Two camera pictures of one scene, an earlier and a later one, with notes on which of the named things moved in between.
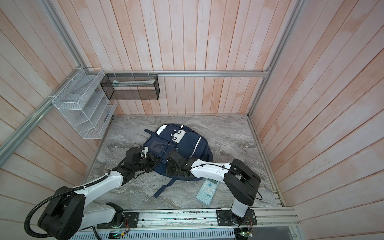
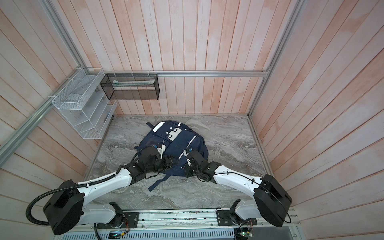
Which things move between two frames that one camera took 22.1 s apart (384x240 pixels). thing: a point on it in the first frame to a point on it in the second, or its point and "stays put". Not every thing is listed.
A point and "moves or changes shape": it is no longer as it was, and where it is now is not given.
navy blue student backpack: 167,137 moves or changes shape
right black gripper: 168,168 to 187,173
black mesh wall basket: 131,86 stays put
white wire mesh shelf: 82,100 stays put
